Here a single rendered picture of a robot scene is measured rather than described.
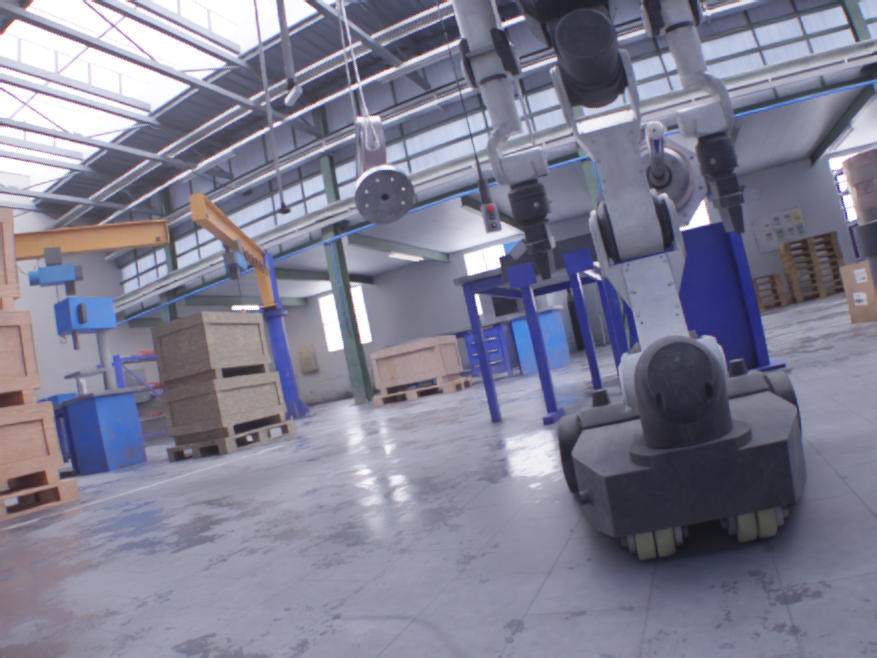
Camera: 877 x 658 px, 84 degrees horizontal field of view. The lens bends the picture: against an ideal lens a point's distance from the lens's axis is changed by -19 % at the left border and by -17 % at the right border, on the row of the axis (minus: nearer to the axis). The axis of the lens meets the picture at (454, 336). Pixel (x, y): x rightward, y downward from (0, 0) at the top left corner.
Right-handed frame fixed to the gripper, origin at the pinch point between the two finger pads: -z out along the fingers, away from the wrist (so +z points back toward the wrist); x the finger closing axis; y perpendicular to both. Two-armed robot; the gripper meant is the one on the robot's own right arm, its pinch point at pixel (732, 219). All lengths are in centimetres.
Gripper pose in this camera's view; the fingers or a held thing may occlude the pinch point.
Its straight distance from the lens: 136.1
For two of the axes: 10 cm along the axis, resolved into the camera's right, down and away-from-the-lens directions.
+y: -9.3, 2.2, 3.0
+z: -2.7, -9.5, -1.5
